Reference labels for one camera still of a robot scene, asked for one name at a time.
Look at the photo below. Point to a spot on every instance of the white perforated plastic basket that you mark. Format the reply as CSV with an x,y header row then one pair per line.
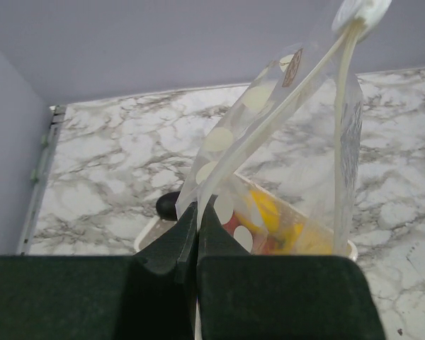
x,y
253,221

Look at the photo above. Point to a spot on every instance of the yellow bell pepper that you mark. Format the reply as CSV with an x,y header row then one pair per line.
x,y
314,239

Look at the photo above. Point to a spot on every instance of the aluminium side rail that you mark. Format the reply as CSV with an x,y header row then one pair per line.
x,y
39,176

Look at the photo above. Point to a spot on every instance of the purple eggplant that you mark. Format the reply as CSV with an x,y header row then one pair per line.
x,y
166,206

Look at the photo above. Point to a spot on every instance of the red lychee bunch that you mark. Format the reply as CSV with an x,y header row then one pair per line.
x,y
276,240

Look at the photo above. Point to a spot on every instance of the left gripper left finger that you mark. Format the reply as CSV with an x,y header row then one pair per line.
x,y
148,295

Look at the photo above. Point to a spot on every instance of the clear dotted zip bag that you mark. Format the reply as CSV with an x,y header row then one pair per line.
x,y
296,130

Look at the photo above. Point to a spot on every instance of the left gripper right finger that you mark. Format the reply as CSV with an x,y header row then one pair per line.
x,y
244,296

